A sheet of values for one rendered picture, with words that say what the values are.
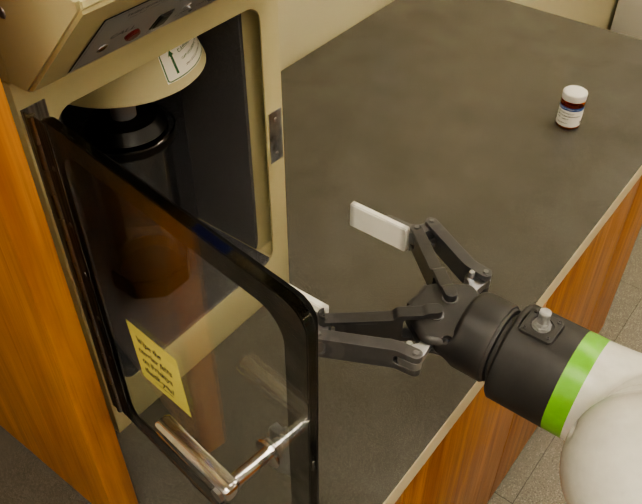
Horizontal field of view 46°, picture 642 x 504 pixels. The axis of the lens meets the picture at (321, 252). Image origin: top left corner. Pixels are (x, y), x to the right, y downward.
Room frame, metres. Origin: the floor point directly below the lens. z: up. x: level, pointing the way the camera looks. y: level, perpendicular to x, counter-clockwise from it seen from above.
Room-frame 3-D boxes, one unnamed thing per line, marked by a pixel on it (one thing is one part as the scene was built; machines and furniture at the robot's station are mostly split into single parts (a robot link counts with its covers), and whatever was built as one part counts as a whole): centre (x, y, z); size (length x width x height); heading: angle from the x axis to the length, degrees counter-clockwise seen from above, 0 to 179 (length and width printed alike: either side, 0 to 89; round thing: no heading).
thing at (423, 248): (0.53, -0.11, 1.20); 0.11 x 0.01 x 0.04; 11
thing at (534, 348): (0.41, -0.18, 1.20); 0.09 x 0.06 x 0.12; 143
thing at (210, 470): (0.33, 0.08, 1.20); 0.10 x 0.05 x 0.03; 45
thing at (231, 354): (0.40, 0.11, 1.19); 0.30 x 0.01 x 0.40; 45
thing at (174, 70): (0.71, 0.21, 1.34); 0.18 x 0.18 x 0.05
